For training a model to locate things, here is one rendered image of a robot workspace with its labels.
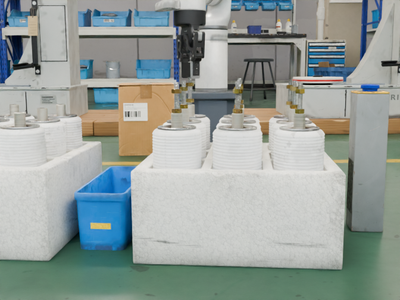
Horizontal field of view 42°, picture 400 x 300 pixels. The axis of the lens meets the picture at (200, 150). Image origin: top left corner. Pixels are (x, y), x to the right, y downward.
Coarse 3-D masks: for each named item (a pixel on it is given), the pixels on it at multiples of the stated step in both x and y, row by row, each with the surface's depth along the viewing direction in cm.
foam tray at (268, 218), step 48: (144, 192) 97; (192, 192) 96; (240, 192) 96; (288, 192) 95; (336, 192) 94; (144, 240) 99; (192, 240) 98; (240, 240) 97; (288, 240) 96; (336, 240) 95
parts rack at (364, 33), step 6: (366, 0) 602; (366, 6) 602; (378, 6) 562; (366, 12) 602; (366, 18) 602; (366, 24) 594; (366, 30) 605; (372, 30) 588; (366, 36) 606; (372, 36) 608; (360, 48) 612; (360, 54) 612; (360, 60) 612
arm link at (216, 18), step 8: (216, 0) 143; (224, 0) 145; (208, 8) 150; (216, 8) 147; (224, 8) 145; (208, 16) 145; (216, 16) 144; (224, 16) 144; (208, 24) 143; (216, 24) 143; (224, 24) 144
